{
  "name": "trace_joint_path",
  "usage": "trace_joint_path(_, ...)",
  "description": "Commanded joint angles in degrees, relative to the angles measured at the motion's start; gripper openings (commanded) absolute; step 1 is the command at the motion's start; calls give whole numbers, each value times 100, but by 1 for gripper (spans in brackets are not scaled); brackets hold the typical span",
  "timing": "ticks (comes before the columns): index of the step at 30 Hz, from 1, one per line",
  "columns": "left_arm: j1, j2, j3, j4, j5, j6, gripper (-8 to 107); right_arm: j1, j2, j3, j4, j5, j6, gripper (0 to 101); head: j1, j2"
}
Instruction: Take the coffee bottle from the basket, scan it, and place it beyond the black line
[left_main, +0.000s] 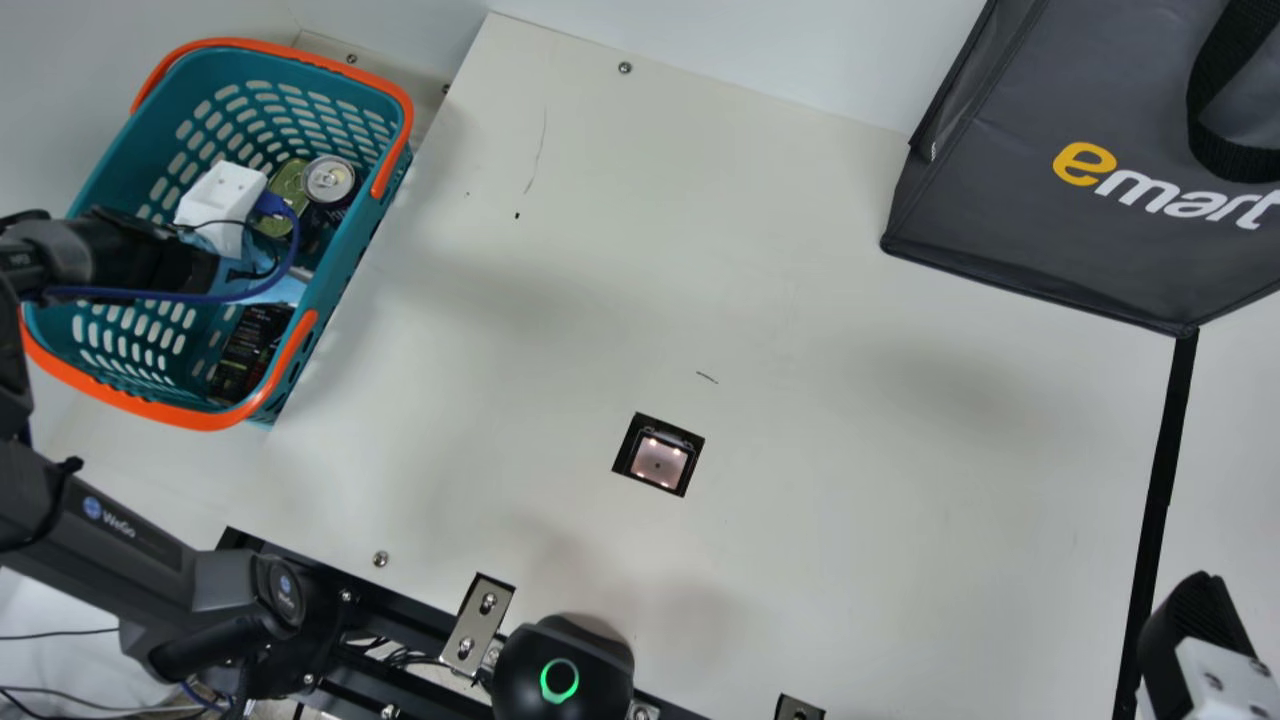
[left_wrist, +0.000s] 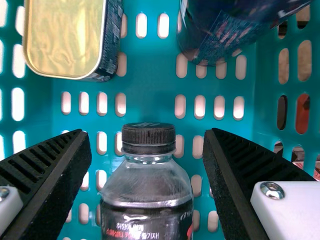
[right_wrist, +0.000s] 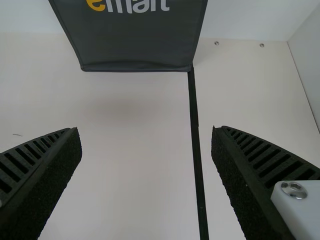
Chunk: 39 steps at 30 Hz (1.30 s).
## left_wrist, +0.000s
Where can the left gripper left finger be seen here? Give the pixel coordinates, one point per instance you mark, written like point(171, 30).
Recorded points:
point(45, 180)

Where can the rectangular tin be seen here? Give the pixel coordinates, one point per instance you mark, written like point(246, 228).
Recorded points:
point(65, 37)

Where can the teal shopping basket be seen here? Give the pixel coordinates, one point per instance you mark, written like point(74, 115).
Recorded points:
point(150, 82)

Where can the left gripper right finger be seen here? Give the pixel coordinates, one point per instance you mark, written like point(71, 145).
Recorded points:
point(245, 175)

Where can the dark coffee bottle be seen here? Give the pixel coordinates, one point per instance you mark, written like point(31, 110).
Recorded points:
point(147, 180)

